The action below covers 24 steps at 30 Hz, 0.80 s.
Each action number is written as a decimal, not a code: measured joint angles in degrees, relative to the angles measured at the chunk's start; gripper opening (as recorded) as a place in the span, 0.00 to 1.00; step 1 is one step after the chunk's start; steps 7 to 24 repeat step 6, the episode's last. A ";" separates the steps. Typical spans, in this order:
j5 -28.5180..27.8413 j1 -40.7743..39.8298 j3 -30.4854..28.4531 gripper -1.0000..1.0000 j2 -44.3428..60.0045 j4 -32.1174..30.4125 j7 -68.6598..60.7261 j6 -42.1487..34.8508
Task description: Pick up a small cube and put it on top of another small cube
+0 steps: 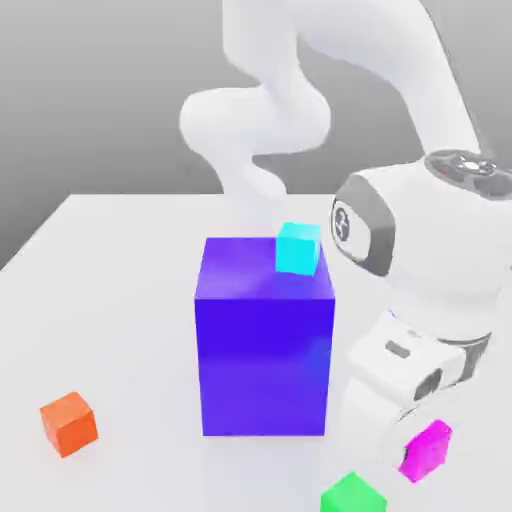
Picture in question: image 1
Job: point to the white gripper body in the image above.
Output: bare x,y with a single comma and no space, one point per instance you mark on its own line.
370,420

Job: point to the small magenta cube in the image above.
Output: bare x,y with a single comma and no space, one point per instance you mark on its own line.
427,450

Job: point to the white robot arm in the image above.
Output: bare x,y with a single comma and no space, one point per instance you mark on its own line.
436,256

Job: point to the small green cube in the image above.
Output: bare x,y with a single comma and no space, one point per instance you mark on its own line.
352,496

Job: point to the small cyan cube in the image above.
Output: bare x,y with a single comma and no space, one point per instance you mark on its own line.
296,252

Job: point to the small orange cube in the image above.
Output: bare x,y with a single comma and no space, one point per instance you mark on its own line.
70,426

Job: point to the large purple box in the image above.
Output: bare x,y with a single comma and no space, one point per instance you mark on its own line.
262,360

